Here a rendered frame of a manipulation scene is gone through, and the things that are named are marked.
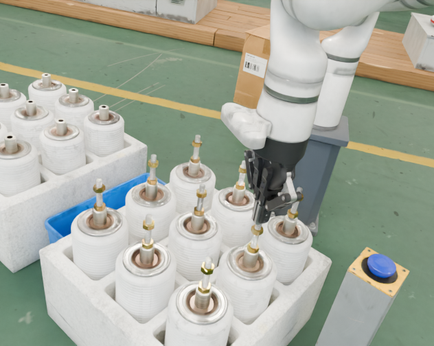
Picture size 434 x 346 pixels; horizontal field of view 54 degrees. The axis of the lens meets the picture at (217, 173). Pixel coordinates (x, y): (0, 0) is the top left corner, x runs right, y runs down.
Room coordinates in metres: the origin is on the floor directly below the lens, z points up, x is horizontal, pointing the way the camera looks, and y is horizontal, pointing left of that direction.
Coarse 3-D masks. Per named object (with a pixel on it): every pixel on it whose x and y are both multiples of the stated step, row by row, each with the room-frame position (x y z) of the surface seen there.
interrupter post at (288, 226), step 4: (284, 220) 0.60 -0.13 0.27; (288, 220) 0.59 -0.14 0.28; (292, 220) 0.59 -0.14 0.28; (296, 220) 0.60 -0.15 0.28; (284, 224) 0.60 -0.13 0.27; (288, 224) 0.59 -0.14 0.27; (292, 224) 0.59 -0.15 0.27; (284, 228) 0.59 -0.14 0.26; (288, 228) 0.59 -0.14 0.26; (292, 228) 0.59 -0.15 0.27; (284, 232) 0.59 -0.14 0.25; (288, 232) 0.59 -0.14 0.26; (292, 232) 0.59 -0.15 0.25
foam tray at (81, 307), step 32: (64, 256) 0.52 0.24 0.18; (320, 256) 0.62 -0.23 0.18; (64, 288) 0.48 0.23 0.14; (96, 288) 0.46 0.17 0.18; (288, 288) 0.53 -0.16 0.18; (320, 288) 0.61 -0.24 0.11; (64, 320) 0.49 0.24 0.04; (96, 320) 0.43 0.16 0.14; (128, 320) 0.41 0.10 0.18; (160, 320) 0.42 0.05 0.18; (256, 320) 0.45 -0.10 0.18; (288, 320) 0.50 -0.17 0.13
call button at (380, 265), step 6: (372, 258) 0.47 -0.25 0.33; (378, 258) 0.47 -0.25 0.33; (384, 258) 0.48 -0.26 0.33; (372, 264) 0.46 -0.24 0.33; (378, 264) 0.46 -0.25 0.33; (384, 264) 0.46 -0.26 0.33; (390, 264) 0.46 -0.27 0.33; (372, 270) 0.45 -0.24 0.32; (378, 270) 0.45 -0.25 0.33; (384, 270) 0.45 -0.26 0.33; (390, 270) 0.45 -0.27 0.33; (378, 276) 0.45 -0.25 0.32; (384, 276) 0.45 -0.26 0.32; (390, 276) 0.45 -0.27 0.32
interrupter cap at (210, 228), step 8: (184, 216) 0.59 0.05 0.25; (208, 216) 0.60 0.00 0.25; (176, 224) 0.56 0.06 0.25; (184, 224) 0.57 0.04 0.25; (208, 224) 0.58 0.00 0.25; (216, 224) 0.58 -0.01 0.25; (184, 232) 0.55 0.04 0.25; (192, 232) 0.55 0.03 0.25; (200, 232) 0.56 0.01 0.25; (208, 232) 0.56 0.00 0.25; (216, 232) 0.56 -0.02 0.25; (200, 240) 0.54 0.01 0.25
